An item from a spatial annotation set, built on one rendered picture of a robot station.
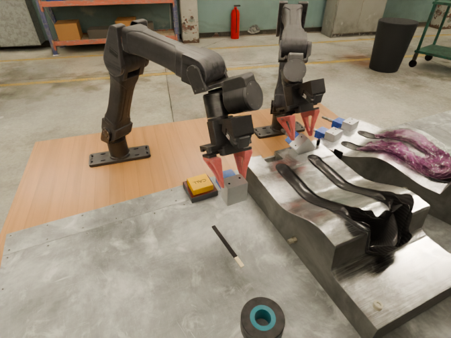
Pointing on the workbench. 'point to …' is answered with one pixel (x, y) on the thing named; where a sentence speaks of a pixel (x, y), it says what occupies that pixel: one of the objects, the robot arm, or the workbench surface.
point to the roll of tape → (256, 305)
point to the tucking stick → (228, 247)
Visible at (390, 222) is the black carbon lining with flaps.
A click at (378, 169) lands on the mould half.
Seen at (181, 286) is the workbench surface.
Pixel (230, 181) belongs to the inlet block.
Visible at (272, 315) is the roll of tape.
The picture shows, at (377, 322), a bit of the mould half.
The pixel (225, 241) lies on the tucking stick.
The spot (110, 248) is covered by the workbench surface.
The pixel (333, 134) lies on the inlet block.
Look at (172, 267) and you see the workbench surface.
